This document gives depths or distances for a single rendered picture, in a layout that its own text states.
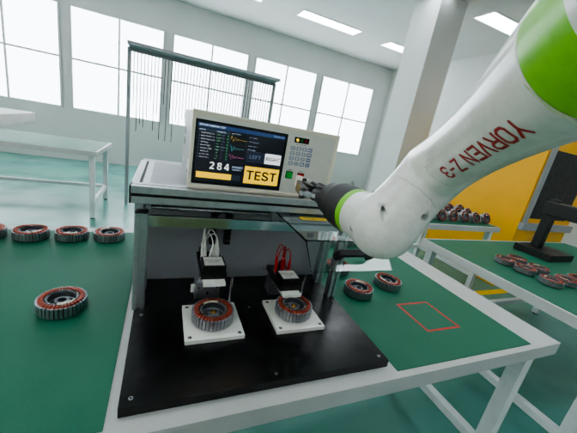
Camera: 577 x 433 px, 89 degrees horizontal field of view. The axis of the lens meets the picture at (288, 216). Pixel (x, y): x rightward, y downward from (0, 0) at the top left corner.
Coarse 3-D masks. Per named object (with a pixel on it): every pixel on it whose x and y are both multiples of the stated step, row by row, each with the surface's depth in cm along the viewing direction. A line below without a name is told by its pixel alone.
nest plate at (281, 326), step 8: (264, 304) 92; (272, 304) 93; (272, 312) 89; (312, 312) 92; (272, 320) 85; (280, 320) 86; (288, 320) 86; (312, 320) 88; (320, 320) 89; (280, 328) 82; (288, 328) 83; (296, 328) 83; (304, 328) 84; (312, 328) 85; (320, 328) 87
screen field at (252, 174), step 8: (248, 168) 84; (256, 168) 85; (264, 168) 86; (248, 176) 85; (256, 176) 86; (264, 176) 86; (272, 176) 87; (256, 184) 86; (264, 184) 87; (272, 184) 88
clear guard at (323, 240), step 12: (288, 216) 88; (312, 216) 92; (324, 216) 95; (300, 228) 80; (312, 228) 81; (324, 228) 83; (312, 240) 72; (324, 240) 74; (336, 240) 75; (348, 240) 77; (312, 252) 71; (324, 252) 72; (312, 264) 69; (324, 264) 70; (336, 264) 72; (348, 264) 73; (360, 264) 74; (372, 264) 76; (384, 264) 78
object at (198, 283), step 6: (198, 276) 93; (198, 282) 90; (198, 288) 89; (204, 288) 90; (210, 288) 91; (216, 288) 92; (198, 294) 90; (204, 294) 91; (210, 294) 92; (216, 294) 92
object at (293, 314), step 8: (280, 296) 91; (280, 304) 87; (288, 304) 89; (296, 304) 90; (304, 304) 90; (280, 312) 86; (288, 312) 85; (296, 312) 85; (304, 312) 86; (296, 320) 85; (304, 320) 86
